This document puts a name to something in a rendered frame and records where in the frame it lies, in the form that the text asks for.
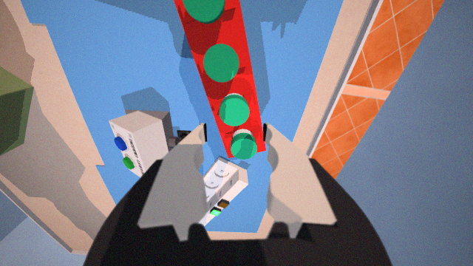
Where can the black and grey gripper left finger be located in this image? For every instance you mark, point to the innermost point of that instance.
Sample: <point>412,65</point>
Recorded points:
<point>158,209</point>

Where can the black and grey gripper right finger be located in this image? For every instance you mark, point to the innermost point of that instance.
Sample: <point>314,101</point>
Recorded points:
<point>315,207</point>

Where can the white box with blue and green buttons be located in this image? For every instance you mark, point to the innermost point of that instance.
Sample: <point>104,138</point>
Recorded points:
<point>143,139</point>

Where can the blue flat mat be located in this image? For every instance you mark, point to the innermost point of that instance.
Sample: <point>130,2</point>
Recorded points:
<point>134,54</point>

